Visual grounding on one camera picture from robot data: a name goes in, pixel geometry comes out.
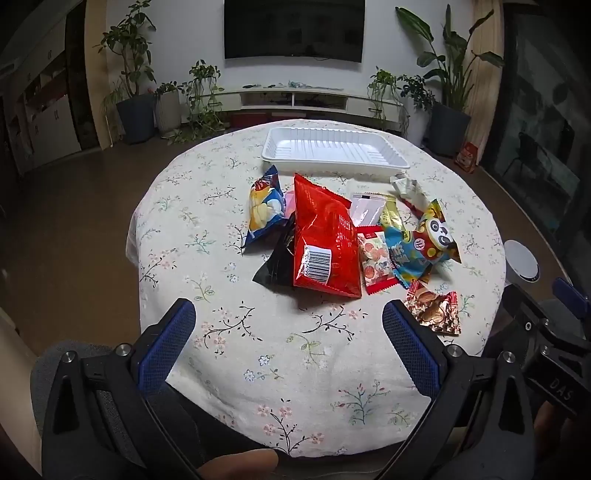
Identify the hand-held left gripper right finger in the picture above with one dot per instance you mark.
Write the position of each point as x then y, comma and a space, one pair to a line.
411, 346

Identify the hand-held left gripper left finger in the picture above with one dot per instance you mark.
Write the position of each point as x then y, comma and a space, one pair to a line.
168, 341

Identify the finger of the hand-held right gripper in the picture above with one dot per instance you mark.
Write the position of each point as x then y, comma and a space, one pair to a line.
565, 290
526, 314

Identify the brown chocolate snack packet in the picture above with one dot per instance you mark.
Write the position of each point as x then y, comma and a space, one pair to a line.
434, 311

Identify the red white candy packet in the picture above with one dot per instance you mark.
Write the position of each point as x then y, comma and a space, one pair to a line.
374, 261

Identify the blue panda snack packet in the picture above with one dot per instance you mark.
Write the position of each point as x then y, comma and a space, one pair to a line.
429, 240

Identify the black snack packet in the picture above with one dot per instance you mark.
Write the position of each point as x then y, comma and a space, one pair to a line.
277, 267

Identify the gold snack packet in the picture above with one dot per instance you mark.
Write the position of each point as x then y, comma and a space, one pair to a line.
392, 214

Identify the large red snack bag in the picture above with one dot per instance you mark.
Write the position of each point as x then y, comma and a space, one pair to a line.
323, 235

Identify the pale white snack packet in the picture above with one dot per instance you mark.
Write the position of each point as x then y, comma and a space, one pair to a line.
364, 210

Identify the white silver snack packet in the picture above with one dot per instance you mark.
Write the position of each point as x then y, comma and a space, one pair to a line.
408, 189

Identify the blue chips packet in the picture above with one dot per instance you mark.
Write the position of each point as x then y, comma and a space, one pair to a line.
265, 207

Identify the pink snack packet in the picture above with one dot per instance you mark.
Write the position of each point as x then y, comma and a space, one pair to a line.
290, 203

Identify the white plastic tray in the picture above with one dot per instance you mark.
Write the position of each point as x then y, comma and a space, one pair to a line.
323, 147

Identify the person's right hand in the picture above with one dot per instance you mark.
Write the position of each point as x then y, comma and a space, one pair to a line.
551, 417

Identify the white round device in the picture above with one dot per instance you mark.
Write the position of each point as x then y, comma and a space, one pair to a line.
521, 263

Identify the red paper bag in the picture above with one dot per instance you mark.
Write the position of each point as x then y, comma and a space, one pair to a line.
467, 157

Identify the beige curtain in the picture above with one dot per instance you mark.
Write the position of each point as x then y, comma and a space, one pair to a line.
489, 115

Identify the large-leaf plant dark blue pot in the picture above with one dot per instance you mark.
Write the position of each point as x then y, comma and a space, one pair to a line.
450, 129

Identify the glass sliding door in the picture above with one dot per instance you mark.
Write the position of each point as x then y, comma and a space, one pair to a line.
545, 92

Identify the bushy plant white pot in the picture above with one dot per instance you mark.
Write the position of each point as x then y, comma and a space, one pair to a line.
418, 124

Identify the tall plant dark blue pot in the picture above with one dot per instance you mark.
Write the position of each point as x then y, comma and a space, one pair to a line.
136, 117

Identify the small plant white ribbed pot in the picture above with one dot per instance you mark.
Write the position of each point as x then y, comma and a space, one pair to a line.
168, 110

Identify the white television cabinet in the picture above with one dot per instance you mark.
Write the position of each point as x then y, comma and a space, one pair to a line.
360, 99

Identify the light blue bundle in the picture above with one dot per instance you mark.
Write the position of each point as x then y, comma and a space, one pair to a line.
295, 84

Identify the white wall cabinet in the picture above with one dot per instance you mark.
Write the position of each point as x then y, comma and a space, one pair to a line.
51, 129

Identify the black wall television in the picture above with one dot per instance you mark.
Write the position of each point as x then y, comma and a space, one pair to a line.
295, 27

